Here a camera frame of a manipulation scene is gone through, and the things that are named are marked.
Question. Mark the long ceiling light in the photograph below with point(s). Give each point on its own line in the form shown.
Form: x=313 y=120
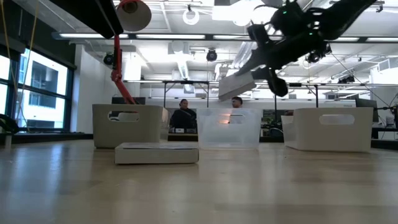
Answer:
x=171 y=36
x=382 y=39
x=81 y=35
x=230 y=37

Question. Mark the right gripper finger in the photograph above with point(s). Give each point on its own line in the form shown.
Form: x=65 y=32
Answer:
x=261 y=73
x=258 y=60

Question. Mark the dark computer monitor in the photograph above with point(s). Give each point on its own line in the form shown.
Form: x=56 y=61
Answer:
x=140 y=100
x=367 y=107

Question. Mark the black frame background table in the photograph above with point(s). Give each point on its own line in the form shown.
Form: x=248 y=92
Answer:
x=298 y=84
x=186 y=82

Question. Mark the person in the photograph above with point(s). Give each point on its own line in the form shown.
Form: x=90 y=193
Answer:
x=183 y=118
x=237 y=102

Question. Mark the white labelled box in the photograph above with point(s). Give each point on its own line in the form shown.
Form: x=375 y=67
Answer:
x=155 y=154
x=236 y=88

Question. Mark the black ceiling spotlight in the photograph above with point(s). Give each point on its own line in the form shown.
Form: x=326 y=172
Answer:
x=211 y=55
x=108 y=59

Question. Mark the large window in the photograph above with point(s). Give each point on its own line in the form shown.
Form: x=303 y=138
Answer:
x=43 y=77

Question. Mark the black aluminium table frame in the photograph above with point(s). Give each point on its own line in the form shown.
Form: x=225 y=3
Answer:
x=46 y=137

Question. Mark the grey plastic bin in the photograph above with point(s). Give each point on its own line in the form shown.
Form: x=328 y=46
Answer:
x=149 y=130

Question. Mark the white plastic bin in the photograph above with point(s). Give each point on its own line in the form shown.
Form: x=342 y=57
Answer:
x=329 y=137

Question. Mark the clear plastic bin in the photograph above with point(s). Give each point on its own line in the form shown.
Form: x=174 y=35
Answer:
x=230 y=137

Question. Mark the red desk lamp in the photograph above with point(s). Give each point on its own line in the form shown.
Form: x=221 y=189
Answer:
x=117 y=68

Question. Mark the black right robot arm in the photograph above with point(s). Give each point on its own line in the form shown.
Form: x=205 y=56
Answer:
x=345 y=15

